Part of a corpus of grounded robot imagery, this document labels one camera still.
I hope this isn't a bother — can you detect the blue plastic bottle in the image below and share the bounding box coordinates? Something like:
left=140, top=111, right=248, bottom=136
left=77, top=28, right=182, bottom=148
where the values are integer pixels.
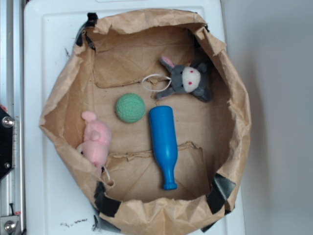
left=149, top=106, right=178, bottom=190

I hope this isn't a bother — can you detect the brown paper bag bin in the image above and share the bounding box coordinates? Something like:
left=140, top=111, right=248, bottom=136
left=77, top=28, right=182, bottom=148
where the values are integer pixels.
left=40, top=9, right=251, bottom=235

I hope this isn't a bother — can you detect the black mounting bracket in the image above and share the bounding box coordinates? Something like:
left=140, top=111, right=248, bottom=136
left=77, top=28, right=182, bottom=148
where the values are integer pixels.
left=0, top=105, right=15, bottom=181

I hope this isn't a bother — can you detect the white plastic tray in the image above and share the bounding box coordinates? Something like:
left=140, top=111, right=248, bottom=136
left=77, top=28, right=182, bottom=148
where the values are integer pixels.
left=23, top=0, right=246, bottom=235

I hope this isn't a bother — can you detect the pink plush bunny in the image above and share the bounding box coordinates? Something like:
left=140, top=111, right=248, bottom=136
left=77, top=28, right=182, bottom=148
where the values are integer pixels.
left=76, top=111, right=112, bottom=175

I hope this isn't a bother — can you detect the aluminium frame rail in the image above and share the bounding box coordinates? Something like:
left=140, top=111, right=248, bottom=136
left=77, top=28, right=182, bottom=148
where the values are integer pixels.
left=0, top=0, right=26, bottom=235

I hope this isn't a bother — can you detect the grey plush bunny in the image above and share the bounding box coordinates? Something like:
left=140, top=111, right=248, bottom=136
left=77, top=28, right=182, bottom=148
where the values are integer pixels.
left=141, top=55, right=214, bottom=102

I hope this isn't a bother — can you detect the green knitted ball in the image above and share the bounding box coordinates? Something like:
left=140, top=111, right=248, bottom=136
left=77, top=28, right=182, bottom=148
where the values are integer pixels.
left=115, top=93, right=146, bottom=123

